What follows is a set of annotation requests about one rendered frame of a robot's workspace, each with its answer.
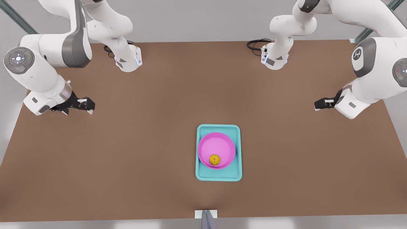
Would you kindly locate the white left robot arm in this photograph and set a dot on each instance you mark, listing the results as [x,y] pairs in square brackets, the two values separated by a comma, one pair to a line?
[378,76]

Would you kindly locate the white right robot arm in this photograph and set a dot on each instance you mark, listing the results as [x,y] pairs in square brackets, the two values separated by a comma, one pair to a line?
[47,47]

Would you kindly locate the pink round plate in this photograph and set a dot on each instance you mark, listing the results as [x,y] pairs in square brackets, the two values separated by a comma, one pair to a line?
[216,146]

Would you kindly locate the teal rectangular tray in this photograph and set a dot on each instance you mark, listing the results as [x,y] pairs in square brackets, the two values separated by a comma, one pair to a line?
[219,175]

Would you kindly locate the orange fruit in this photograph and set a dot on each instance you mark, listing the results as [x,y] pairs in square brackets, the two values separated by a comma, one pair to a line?
[215,160]

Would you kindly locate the silver frame post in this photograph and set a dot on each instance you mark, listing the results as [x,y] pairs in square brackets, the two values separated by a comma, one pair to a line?
[370,28]
[207,219]
[17,17]

